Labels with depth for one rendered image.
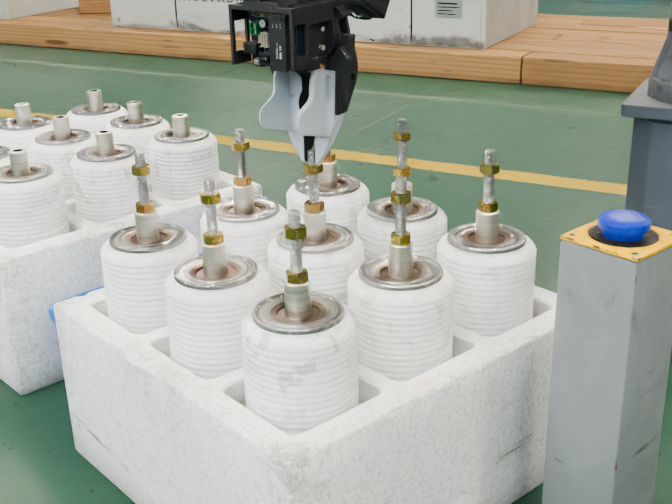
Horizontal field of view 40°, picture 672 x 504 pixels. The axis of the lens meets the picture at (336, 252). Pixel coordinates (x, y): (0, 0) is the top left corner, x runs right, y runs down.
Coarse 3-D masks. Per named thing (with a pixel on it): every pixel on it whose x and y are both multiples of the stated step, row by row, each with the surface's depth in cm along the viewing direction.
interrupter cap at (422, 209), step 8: (376, 200) 100; (384, 200) 101; (416, 200) 101; (424, 200) 100; (368, 208) 98; (376, 208) 98; (384, 208) 99; (416, 208) 99; (424, 208) 98; (432, 208) 98; (376, 216) 96; (384, 216) 96; (392, 216) 96; (408, 216) 96; (416, 216) 96; (424, 216) 96; (432, 216) 96
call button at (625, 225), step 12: (600, 216) 73; (612, 216) 73; (624, 216) 73; (636, 216) 72; (600, 228) 73; (612, 228) 71; (624, 228) 71; (636, 228) 71; (648, 228) 72; (624, 240) 72; (636, 240) 72
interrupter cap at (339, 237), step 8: (328, 224) 94; (336, 224) 94; (280, 232) 92; (328, 232) 93; (336, 232) 92; (344, 232) 92; (352, 232) 92; (280, 240) 90; (288, 240) 90; (304, 240) 91; (328, 240) 91; (336, 240) 90; (344, 240) 90; (352, 240) 90; (288, 248) 89; (304, 248) 88; (312, 248) 88; (320, 248) 88; (328, 248) 88; (336, 248) 88
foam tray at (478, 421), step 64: (64, 320) 94; (128, 384) 87; (192, 384) 80; (384, 384) 79; (448, 384) 79; (512, 384) 86; (128, 448) 91; (192, 448) 80; (256, 448) 71; (320, 448) 71; (384, 448) 76; (448, 448) 82; (512, 448) 89
